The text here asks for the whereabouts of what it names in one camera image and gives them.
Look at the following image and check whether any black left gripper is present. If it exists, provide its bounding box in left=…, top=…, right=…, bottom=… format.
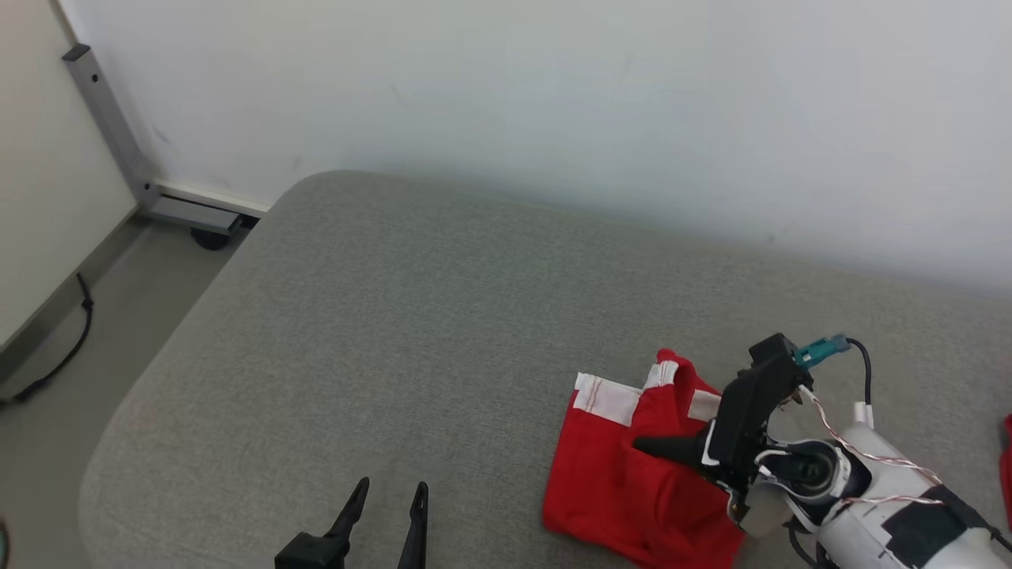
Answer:
left=274, top=477, right=430, bottom=569

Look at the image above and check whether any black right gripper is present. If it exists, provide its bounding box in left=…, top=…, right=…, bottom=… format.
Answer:
left=632, top=365, right=815, bottom=508

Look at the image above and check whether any red white-trimmed shirt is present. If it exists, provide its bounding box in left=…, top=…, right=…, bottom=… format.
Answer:
left=542, top=348, right=748, bottom=569

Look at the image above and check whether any red jersey white striped trim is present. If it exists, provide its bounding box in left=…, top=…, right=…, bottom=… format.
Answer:
left=1000, top=413, right=1012, bottom=530

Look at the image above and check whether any grey fabric sofa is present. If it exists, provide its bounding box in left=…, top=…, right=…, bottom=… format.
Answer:
left=77, top=170, right=1012, bottom=569

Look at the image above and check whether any black caster wheel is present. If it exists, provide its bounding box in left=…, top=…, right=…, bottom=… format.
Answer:
left=190, top=228, right=238, bottom=252

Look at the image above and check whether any red white twisted wire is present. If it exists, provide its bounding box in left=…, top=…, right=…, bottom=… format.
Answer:
left=799, top=387, right=950, bottom=507

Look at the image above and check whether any teal plug black cable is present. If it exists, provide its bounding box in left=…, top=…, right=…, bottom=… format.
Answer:
left=793, top=334, right=874, bottom=408

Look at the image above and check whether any black floor cable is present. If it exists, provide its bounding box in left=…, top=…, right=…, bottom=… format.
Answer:
left=0, top=273, right=96, bottom=405

